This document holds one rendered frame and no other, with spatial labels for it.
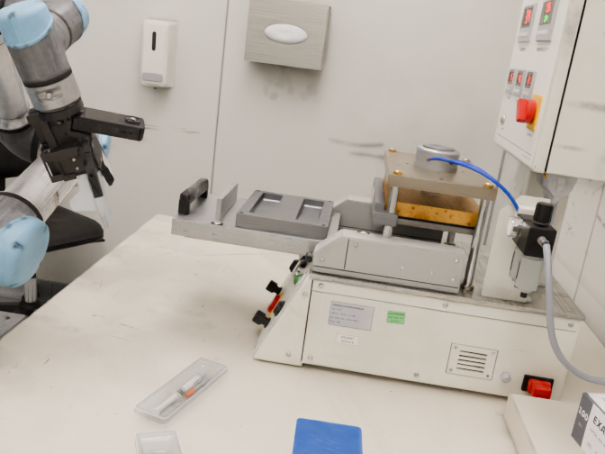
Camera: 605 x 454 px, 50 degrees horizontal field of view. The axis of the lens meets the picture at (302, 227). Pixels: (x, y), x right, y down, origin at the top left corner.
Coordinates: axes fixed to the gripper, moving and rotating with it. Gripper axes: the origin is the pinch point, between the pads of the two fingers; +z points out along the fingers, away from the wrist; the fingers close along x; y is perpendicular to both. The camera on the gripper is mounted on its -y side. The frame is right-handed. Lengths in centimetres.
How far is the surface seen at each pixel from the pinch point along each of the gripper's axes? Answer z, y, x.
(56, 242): 70, 49, -113
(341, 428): 25, -28, 39
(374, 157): 77, -80, -128
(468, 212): 9, -59, 16
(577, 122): -6, -74, 22
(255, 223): 7.5, -23.2, 5.8
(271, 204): 13.1, -27.5, -8.5
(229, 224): 7.4, -18.6, 4.0
